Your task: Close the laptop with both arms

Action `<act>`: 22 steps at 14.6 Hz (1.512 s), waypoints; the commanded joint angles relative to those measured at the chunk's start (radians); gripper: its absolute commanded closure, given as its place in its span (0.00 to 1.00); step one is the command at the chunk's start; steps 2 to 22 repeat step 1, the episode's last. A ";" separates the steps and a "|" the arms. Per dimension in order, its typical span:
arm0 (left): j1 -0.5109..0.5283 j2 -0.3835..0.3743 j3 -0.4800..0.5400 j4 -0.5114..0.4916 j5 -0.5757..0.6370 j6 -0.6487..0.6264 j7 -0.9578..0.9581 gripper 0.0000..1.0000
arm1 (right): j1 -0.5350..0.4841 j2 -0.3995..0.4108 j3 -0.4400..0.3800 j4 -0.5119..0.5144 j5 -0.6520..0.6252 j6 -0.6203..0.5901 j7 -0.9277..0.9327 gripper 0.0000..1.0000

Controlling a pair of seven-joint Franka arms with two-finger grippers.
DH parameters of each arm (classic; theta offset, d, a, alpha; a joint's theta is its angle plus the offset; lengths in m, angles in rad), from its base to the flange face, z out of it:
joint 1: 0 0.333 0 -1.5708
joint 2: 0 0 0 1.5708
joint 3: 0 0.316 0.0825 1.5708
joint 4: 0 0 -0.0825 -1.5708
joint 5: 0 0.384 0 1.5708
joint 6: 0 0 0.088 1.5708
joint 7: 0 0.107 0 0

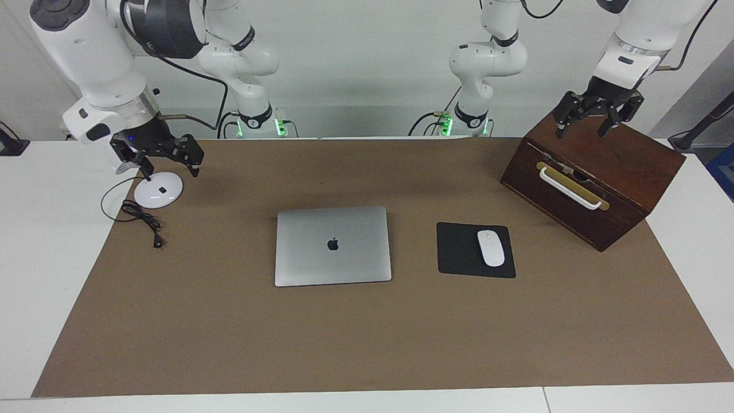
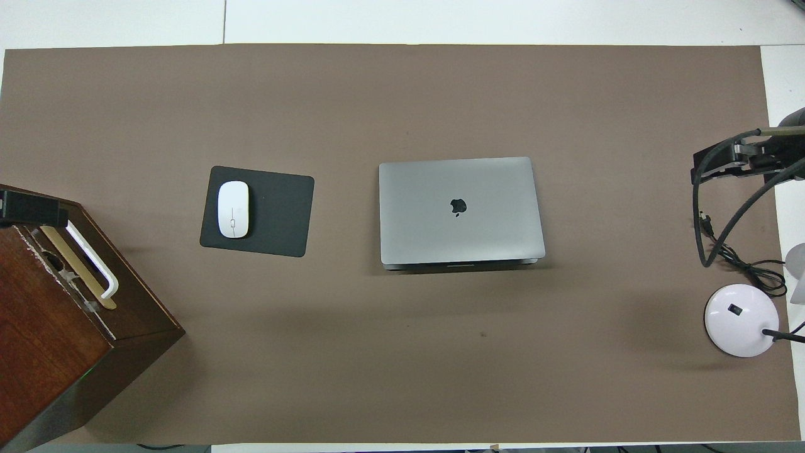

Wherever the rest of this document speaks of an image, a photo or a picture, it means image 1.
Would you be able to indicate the white computer mouse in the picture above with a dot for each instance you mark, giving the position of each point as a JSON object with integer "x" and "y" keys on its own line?
{"x": 491, "y": 248}

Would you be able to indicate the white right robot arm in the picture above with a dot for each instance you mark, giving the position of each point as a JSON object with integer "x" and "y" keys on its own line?
{"x": 92, "y": 51}

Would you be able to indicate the brown table mat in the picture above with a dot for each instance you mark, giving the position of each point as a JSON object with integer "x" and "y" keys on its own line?
{"x": 344, "y": 344}

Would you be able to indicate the dark brown wooden box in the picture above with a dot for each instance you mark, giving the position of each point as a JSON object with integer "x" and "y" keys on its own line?
{"x": 631, "y": 160}

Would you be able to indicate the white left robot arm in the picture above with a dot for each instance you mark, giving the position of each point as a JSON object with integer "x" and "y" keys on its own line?
{"x": 631, "y": 34}

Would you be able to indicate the black tripod leg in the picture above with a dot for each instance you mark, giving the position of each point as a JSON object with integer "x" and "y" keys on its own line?
{"x": 702, "y": 123}

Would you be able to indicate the black mouse pad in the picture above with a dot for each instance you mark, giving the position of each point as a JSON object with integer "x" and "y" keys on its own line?
{"x": 456, "y": 249}

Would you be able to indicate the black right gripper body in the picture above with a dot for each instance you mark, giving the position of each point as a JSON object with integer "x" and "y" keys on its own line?
{"x": 150, "y": 137}

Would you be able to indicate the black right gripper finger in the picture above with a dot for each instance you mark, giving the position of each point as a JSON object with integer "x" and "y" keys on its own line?
{"x": 189, "y": 150}
{"x": 131, "y": 154}

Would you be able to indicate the black stand foot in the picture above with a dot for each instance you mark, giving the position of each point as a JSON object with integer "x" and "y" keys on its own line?
{"x": 11, "y": 143}

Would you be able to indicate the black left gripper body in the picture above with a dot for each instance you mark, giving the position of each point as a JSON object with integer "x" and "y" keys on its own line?
{"x": 609, "y": 93}

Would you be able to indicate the blue bin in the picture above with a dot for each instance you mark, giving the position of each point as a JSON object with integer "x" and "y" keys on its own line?
{"x": 723, "y": 172}

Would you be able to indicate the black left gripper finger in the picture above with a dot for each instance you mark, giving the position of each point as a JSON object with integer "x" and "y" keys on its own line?
{"x": 632, "y": 108}
{"x": 569, "y": 112}

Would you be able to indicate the grey laptop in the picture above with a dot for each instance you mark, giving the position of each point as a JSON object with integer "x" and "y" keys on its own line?
{"x": 332, "y": 264}

